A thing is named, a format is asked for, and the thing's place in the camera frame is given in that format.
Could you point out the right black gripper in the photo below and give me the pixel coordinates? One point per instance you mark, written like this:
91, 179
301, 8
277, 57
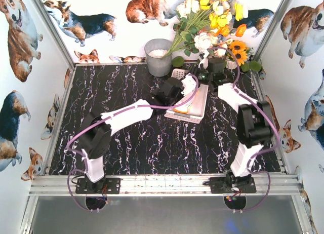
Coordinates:
202, 73

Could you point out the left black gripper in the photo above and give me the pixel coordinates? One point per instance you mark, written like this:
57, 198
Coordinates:
181, 97

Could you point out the white perforated storage basket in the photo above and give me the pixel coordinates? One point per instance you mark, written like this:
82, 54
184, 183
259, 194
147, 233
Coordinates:
194, 110

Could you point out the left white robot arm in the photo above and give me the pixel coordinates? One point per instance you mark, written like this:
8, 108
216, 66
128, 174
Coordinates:
96, 130

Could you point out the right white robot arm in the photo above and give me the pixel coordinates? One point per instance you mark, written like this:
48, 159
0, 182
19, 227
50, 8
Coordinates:
254, 125

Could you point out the small sunflower pot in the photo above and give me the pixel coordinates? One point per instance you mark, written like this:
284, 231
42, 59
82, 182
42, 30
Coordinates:
241, 52

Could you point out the grey metal bucket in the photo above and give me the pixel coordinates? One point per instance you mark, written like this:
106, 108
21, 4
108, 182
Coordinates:
159, 61

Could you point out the artificial flower bouquet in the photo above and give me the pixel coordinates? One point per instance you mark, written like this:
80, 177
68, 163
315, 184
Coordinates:
203, 23

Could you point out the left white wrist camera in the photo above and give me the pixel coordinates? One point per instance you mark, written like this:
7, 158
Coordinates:
189, 84

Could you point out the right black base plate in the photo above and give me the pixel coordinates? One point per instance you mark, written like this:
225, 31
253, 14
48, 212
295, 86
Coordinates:
231, 184

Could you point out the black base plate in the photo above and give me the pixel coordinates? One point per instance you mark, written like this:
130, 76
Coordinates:
231, 184
104, 185

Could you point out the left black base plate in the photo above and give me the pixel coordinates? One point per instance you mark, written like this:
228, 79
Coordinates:
104, 185

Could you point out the front aluminium rail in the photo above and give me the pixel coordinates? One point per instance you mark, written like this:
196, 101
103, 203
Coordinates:
169, 185

